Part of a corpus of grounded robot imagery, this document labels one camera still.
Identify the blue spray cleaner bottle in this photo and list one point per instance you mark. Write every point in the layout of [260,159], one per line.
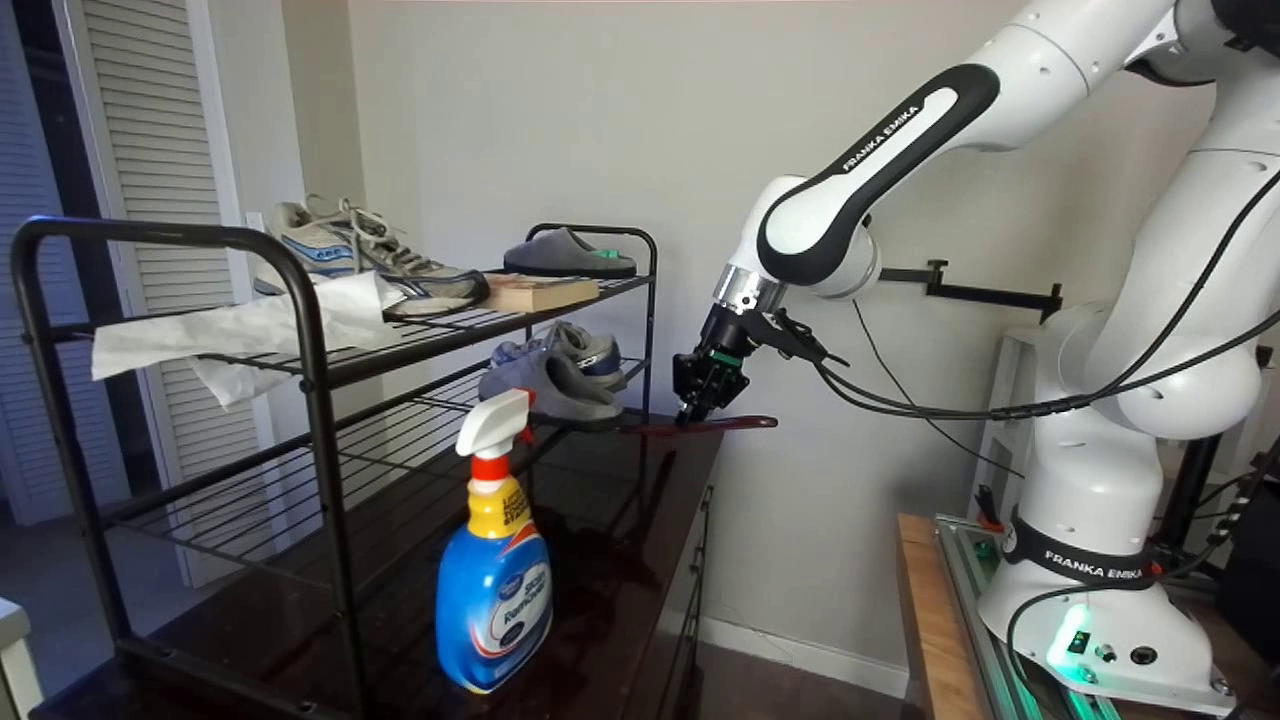
[492,601]

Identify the tan hardcover book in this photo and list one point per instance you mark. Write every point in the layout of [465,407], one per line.
[540,291]

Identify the grey laced sneaker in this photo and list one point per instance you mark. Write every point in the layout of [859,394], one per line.
[386,260]

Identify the white furniture corner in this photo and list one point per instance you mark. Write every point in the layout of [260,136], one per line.
[16,667]

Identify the plain grey slipper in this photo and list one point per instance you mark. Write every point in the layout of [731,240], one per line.
[585,374]

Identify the dark wooden dresser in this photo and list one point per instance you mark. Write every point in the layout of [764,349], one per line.
[600,586]

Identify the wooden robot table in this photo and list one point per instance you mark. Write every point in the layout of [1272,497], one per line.
[926,624]

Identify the white paper towel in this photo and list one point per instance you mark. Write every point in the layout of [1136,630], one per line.
[254,332]

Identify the white louvered closet door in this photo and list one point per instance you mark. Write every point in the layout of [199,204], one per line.
[163,202]

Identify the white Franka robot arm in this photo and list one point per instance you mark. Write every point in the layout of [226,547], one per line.
[1163,332]

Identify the grey blue sneaker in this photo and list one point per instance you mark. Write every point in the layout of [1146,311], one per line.
[514,374]

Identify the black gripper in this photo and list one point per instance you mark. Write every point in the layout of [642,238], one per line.
[722,358]

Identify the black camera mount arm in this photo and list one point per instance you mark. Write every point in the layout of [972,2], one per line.
[972,291]

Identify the grey slipper green insole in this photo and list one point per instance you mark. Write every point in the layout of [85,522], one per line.
[565,255]

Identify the black metal shoe rack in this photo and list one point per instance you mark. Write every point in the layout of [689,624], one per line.
[318,400]

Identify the black control box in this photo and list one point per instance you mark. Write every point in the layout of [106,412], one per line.
[1252,560]

